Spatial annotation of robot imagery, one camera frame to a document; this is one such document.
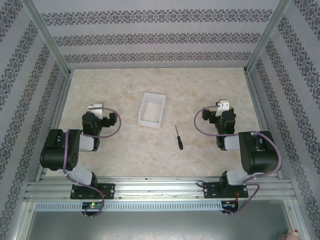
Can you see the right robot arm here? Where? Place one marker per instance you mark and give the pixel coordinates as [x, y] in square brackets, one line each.
[257, 152]

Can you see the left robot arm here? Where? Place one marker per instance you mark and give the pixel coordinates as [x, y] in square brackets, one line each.
[57, 150]

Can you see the black screwdriver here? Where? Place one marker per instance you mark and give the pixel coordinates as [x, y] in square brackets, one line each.
[179, 141]

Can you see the white plastic bin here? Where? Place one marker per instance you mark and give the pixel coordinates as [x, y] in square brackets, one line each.
[152, 110]

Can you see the left controller circuit board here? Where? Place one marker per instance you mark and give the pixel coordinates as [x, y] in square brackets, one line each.
[93, 205]

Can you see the controller circuit board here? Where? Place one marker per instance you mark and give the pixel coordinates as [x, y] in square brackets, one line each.
[229, 204]
[93, 205]

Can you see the right controller circuit board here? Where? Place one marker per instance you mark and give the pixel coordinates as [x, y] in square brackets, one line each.
[229, 204]

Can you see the person's hand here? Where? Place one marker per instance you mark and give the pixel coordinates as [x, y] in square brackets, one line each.
[290, 235]

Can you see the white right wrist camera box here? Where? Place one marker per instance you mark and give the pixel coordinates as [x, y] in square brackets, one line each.
[223, 105]

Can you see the aluminium side rail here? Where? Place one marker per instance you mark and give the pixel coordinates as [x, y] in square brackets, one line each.
[262, 117]
[56, 120]

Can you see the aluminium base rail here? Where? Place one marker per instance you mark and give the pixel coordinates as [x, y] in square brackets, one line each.
[160, 188]

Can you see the aluminium frame post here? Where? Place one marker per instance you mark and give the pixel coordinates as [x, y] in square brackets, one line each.
[268, 35]
[46, 37]

